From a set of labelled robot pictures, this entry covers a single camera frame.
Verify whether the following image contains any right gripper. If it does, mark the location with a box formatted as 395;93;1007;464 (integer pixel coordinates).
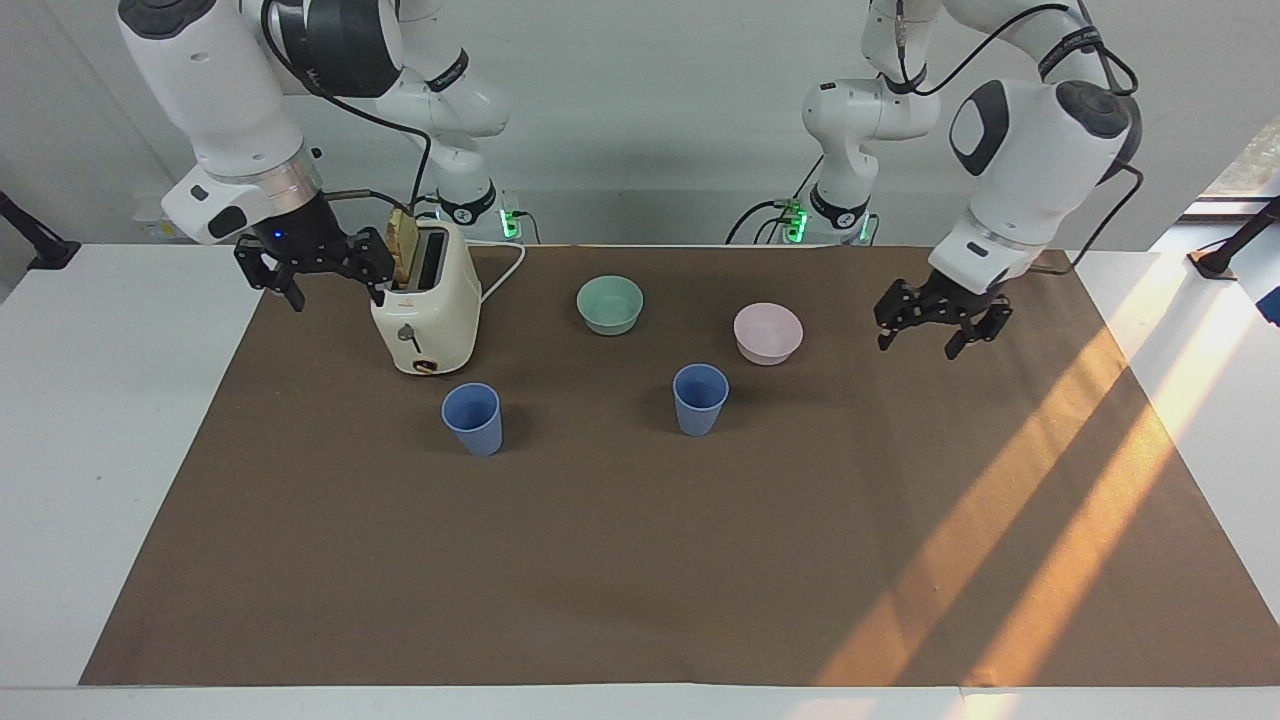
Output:
233;191;398;314

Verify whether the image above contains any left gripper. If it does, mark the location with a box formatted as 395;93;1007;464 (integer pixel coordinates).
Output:
873;266;1015;362

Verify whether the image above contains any toast slice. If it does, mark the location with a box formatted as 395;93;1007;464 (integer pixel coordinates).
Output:
387;207;422;288

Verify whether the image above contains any cream toaster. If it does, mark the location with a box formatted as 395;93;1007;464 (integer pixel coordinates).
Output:
369;221;484;378

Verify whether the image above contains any pink bowl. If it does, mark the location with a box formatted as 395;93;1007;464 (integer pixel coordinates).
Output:
732;302;805;367

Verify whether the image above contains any blue cup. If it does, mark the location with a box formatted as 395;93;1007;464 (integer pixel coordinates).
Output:
441;382;505;459
671;363;731;439

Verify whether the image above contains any black stand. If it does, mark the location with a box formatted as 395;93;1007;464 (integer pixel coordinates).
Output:
0;189;82;272
1187;196;1280;280

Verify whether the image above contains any green bowl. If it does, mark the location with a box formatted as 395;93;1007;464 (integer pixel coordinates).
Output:
575;275;646;337

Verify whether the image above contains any black cable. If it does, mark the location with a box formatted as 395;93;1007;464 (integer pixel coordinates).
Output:
1030;0;1145;278
893;0;1077;99
259;0;437;217
724;155;827;247

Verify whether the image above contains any white toaster cord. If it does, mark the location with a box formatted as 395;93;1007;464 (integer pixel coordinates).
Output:
463;237;529;307

